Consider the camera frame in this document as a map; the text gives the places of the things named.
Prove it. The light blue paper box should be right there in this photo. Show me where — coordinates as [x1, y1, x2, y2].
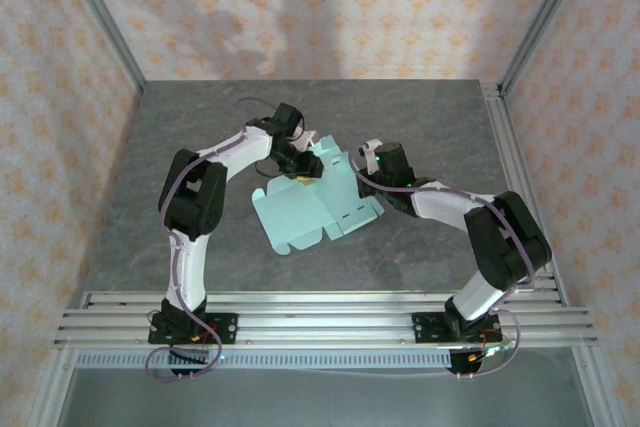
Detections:
[251, 134, 385, 254]

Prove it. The small green circuit board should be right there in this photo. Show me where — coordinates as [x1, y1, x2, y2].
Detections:
[480, 339, 517, 361]

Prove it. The grey metal lower panel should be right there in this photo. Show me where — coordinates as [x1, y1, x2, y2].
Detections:
[57, 368, 596, 427]

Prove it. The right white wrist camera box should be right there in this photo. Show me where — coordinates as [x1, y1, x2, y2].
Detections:
[360, 138, 385, 164]

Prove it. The aluminium side rail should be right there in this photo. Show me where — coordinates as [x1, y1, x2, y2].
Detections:
[481, 81, 570, 307]

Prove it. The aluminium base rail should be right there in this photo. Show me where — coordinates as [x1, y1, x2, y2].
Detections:
[52, 289, 600, 349]

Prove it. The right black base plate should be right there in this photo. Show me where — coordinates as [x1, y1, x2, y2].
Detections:
[410, 310, 503, 347]

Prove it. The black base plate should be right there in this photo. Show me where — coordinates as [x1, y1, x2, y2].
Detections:
[148, 310, 239, 346]
[410, 310, 503, 347]

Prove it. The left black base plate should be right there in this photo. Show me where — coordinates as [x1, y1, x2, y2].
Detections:
[148, 310, 239, 346]

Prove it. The slotted grey cable duct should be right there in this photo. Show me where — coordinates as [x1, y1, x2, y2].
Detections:
[74, 350, 454, 370]

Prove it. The right aluminium frame post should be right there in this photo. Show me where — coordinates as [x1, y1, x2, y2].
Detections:
[497, 0, 596, 93]

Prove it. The aluminium frame post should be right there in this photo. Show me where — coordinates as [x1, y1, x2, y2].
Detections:
[497, 0, 596, 93]
[52, 0, 148, 96]

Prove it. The left aluminium frame post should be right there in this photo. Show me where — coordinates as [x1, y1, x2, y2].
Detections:
[52, 0, 148, 96]

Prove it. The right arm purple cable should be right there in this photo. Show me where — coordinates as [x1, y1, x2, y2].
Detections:
[354, 146, 539, 381]

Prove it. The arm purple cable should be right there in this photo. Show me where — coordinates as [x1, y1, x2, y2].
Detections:
[144, 96, 281, 384]
[354, 146, 539, 381]

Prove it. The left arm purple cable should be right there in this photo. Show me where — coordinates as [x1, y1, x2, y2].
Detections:
[144, 96, 281, 384]

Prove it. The right aluminium frame leg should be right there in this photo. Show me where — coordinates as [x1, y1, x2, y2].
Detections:
[569, 346, 614, 427]

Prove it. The aluminium frame leg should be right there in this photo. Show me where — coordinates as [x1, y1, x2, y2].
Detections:
[569, 346, 614, 427]
[29, 346, 76, 427]

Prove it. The left aluminium frame leg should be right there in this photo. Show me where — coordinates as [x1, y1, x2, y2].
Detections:
[29, 346, 76, 427]

